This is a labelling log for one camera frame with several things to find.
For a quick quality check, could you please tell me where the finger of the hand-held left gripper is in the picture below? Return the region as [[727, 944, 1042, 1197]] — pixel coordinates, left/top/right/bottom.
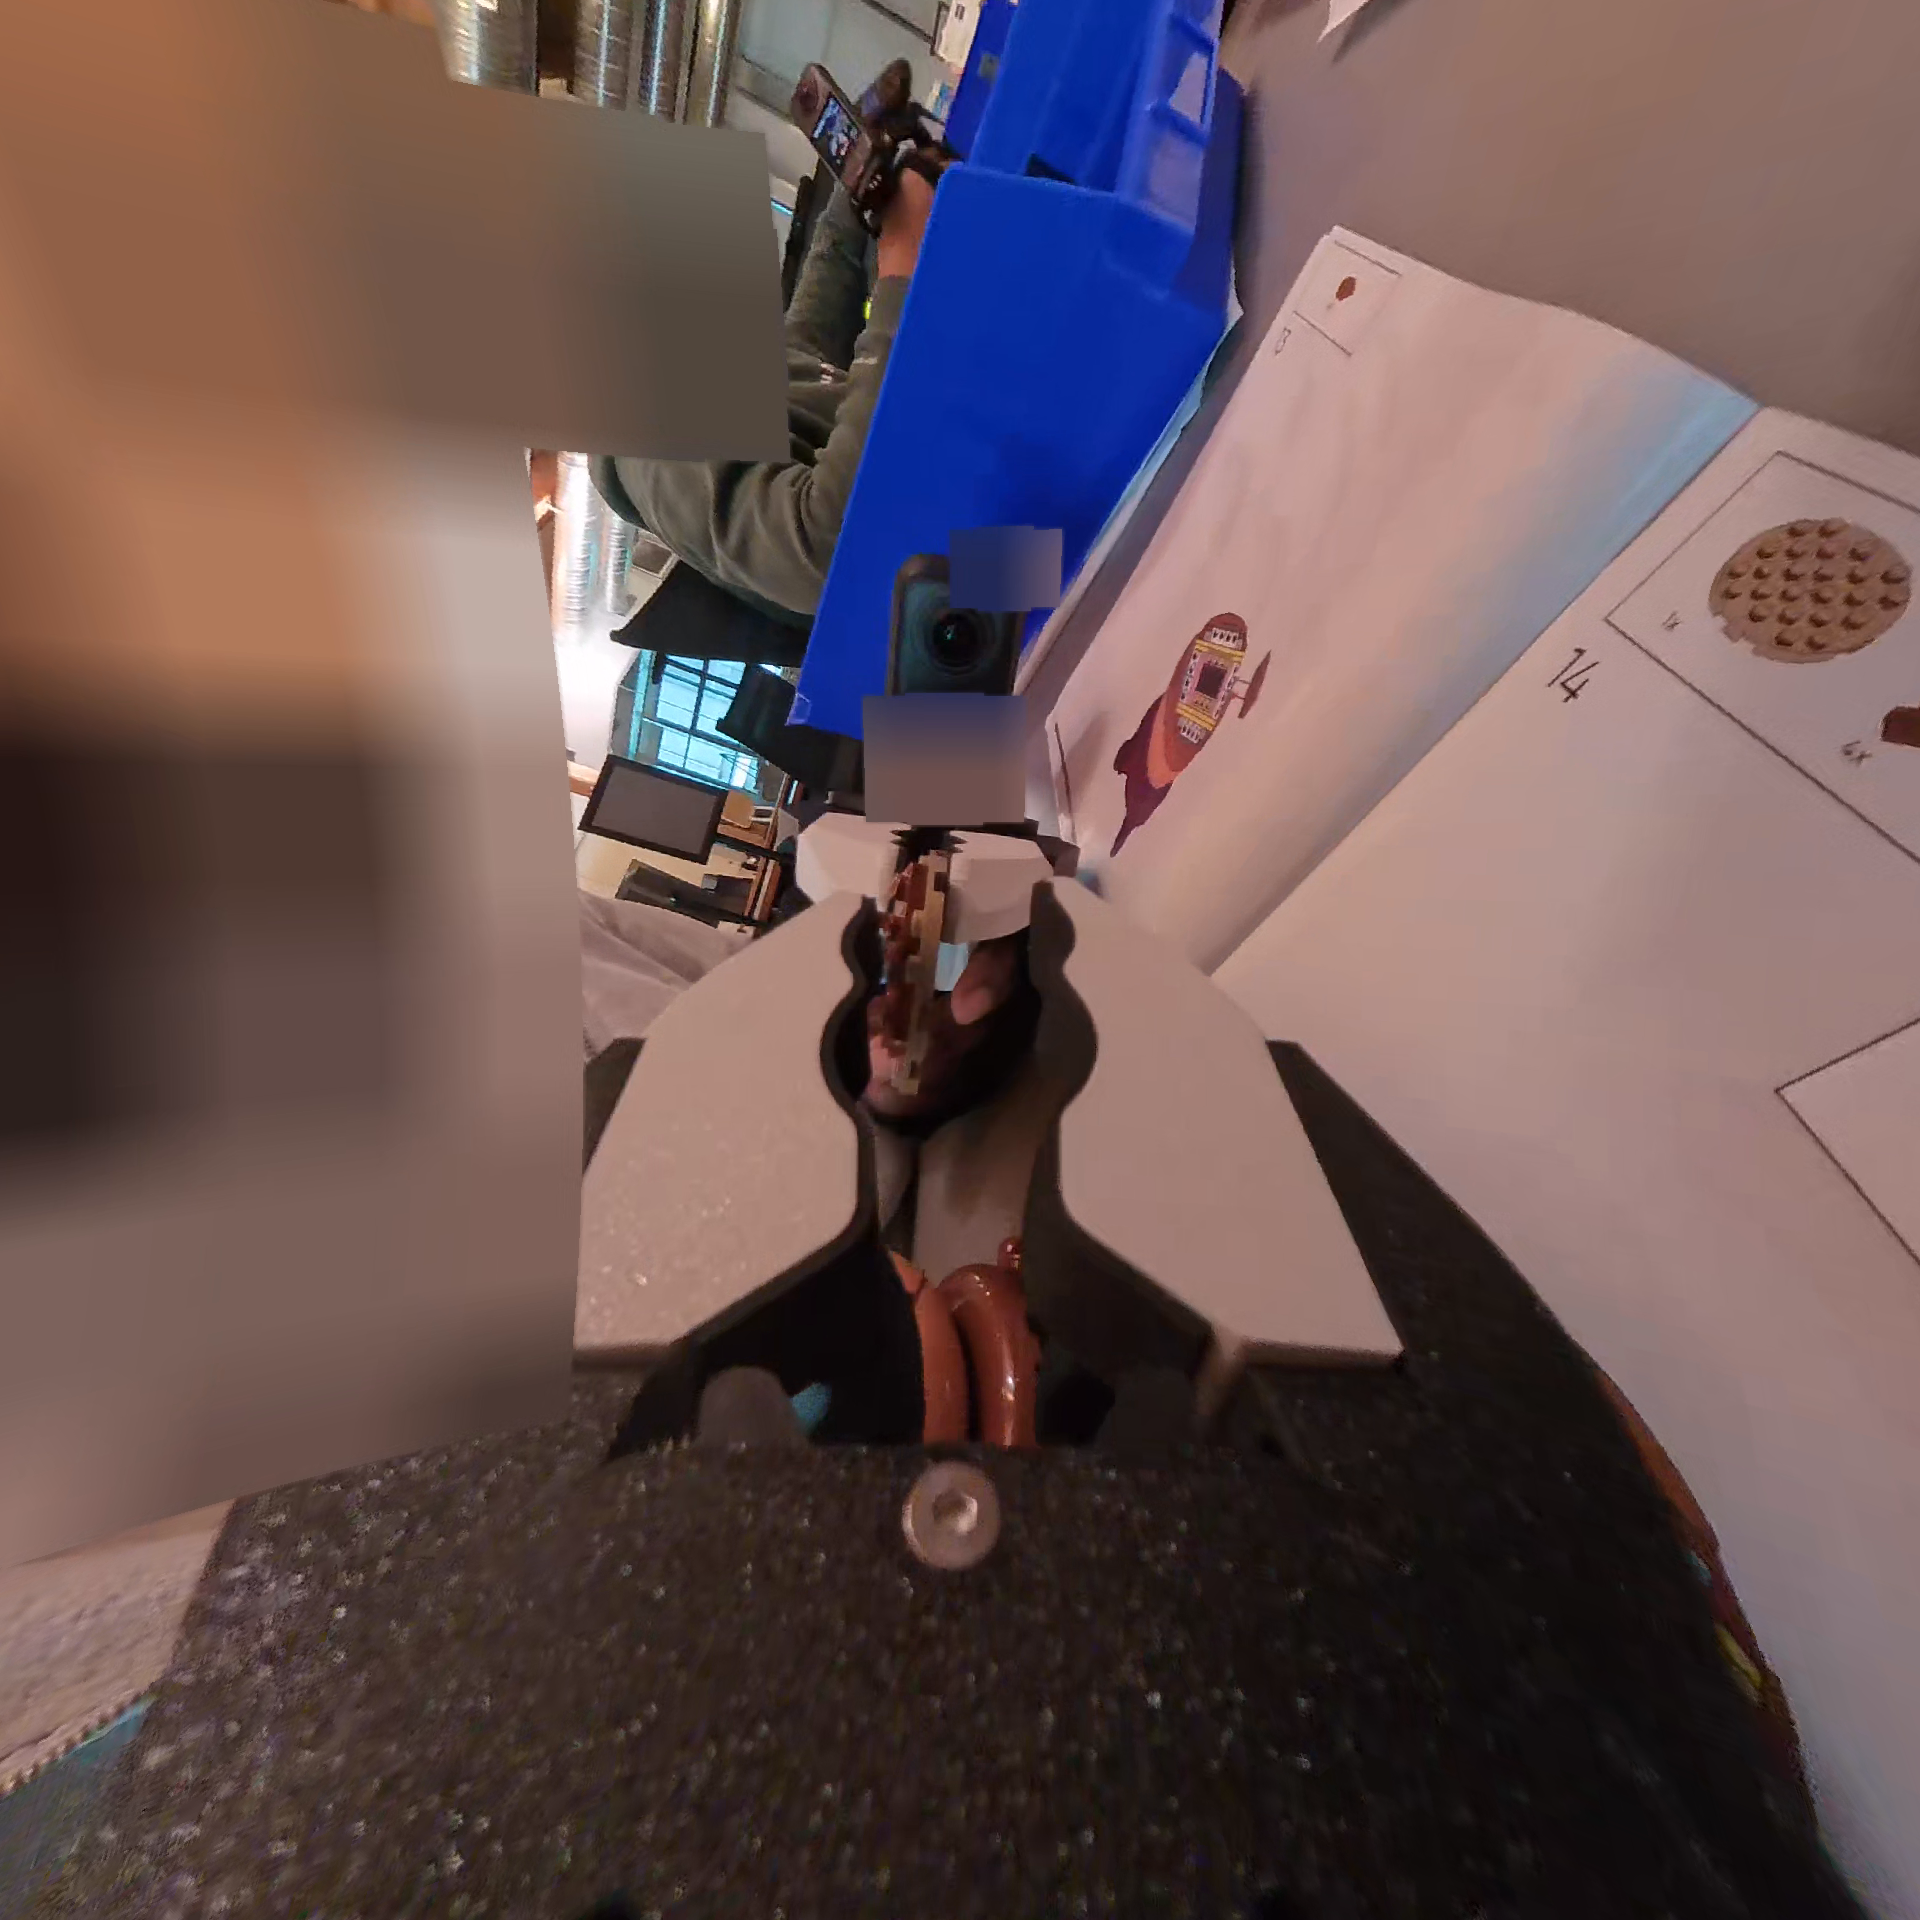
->
[[794, 811, 903, 922], [955, 811, 1081, 896]]

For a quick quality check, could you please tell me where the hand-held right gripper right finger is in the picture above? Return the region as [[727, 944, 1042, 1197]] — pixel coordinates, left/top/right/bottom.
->
[[1016, 881, 1404, 1426]]

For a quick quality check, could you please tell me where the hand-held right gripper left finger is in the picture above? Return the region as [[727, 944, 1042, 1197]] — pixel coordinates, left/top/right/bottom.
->
[[577, 896, 896, 1367]]

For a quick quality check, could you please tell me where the tan round plate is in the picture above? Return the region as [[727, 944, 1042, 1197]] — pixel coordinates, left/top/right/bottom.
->
[[860, 844, 969, 1099]]

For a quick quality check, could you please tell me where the brick pot model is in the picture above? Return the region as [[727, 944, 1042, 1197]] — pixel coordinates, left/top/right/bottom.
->
[[890, 1247, 1051, 1456]]

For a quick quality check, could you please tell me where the black computer monitor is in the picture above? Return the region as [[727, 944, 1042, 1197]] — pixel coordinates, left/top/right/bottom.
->
[[577, 752, 732, 867]]

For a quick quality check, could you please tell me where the factory style window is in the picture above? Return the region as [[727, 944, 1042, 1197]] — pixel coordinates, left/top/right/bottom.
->
[[616, 647, 807, 807]]

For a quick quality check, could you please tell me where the blue plastic bin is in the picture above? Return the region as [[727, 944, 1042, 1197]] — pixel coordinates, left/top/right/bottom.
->
[[946, 0, 1240, 207], [792, 159, 1244, 746]]

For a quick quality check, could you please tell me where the white instruction booklet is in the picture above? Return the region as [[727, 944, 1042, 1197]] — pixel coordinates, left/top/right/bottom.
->
[[1022, 226, 1920, 1920]]

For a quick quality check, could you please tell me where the metal ventilation duct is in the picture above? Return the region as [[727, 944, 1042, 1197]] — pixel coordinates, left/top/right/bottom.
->
[[436, 0, 737, 128]]

